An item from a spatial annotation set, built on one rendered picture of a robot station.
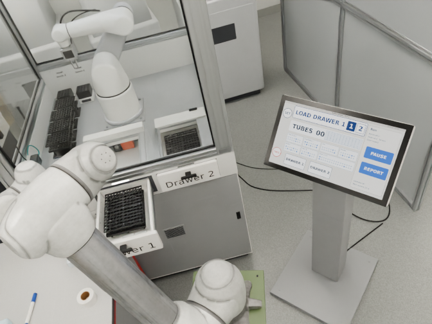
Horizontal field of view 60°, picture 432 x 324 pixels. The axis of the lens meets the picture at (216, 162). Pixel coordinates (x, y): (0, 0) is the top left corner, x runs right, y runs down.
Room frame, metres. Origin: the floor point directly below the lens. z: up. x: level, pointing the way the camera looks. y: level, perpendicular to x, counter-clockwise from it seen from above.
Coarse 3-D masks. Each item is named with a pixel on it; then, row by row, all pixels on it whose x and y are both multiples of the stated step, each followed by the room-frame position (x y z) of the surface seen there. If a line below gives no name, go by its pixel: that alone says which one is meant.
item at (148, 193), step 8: (128, 184) 1.30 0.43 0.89; (136, 184) 1.30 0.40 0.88; (144, 184) 1.30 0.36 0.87; (104, 192) 1.29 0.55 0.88; (112, 192) 1.30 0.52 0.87; (144, 192) 1.28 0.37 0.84; (152, 192) 1.25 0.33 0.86; (104, 200) 1.29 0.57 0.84; (152, 200) 1.18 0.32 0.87; (152, 208) 1.13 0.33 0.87; (96, 216) 1.15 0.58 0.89; (152, 216) 1.08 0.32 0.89; (96, 224) 1.10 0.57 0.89; (152, 224) 1.02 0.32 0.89; (112, 240) 1.04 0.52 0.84
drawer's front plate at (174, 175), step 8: (216, 160) 1.29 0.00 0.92; (184, 168) 1.28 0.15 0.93; (192, 168) 1.27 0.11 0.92; (200, 168) 1.28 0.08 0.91; (208, 168) 1.28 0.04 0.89; (216, 168) 1.28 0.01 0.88; (160, 176) 1.27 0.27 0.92; (168, 176) 1.27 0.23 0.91; (176, 176) 1.27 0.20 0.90; (200, 176) 1.28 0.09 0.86; (208, 176) 1.28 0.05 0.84; (216, 176) 1.28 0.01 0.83; (160, 184) 1.27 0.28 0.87; (168, 184) 1.27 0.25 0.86; (176, 184) 1.27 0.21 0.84; (184, 184) 1.27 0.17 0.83
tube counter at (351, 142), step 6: (318, 132) 1.11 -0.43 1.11; (324, 132) 1.09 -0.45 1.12; (330, 132) 1.08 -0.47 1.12; (336, 132) 1.07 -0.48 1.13; (318, 138) 1.09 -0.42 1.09; (324, 138) 1.08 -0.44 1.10; (330, 138) 1.07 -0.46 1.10; (336, 138) 1.05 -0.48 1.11; (342, 138) 1.04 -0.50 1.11; (348, 138) 1.03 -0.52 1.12; (354, 138) 1.02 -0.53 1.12; (342, 144) 1.03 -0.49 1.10; (348, 144) 1.01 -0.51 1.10; (354, 144) 1.00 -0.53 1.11; (360, 144) 0.99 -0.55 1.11
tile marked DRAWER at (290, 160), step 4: (288, 156) 1.11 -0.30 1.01; (292, 156) 1.10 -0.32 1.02; (296, 156) 1.09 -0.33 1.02; (284, 160) 1.11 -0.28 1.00; (288, 160) 1.10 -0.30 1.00; (292, 160) 1.09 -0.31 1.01; (296, 160) 1.08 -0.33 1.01; (300, 160) 1.08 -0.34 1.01; (304, 160) 1.07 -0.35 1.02; (288, 164) 1.09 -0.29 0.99; (292, 164) 1.08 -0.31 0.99; (296, 164) 1.07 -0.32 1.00; (300, 164) 1.07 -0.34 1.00; (304, 164) 1.06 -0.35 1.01; (300, 168) 1.05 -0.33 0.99
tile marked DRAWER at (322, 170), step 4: (312, 164) 1.04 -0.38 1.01; (316, 164) 1.03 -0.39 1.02; (320, 164) 1.02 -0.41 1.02; (308, 168) 1.04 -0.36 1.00; (312, 168) 1.03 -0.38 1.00; (316, 168) 1.02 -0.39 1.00; (320, 168) 1.01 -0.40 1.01; (324, 168) 1.00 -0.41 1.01; (328, 168) 0.99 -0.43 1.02; (312, 172) 1.02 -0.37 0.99; (316, 172) 1.01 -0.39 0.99; (320, 172) 1.00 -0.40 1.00; (324, 172) 0.99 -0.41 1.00; (328, 172) 0.98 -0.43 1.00; (324, 176) 0.98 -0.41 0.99; (328, 176) 0.97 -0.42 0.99
